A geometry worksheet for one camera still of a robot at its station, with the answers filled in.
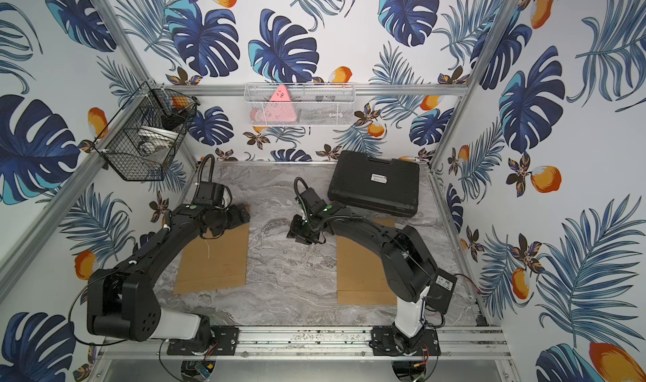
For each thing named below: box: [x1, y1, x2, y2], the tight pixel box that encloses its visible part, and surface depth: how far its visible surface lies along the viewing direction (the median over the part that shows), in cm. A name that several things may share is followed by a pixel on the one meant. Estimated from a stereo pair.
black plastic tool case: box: [327, 150, 420, 218], surface depth 108 cm
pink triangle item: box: [249, 84, 297, 124], surface depth 92 cm
